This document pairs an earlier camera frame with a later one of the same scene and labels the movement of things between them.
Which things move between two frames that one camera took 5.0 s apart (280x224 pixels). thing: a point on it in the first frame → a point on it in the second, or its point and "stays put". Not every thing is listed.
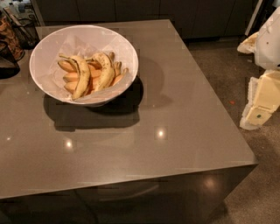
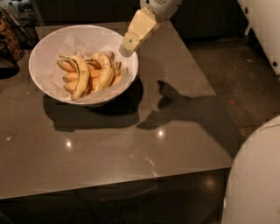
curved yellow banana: [83, 77] stays put
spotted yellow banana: [108, 73] stays put
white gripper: [270, 46] → [161, 6]
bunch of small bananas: [84, 76] stays put
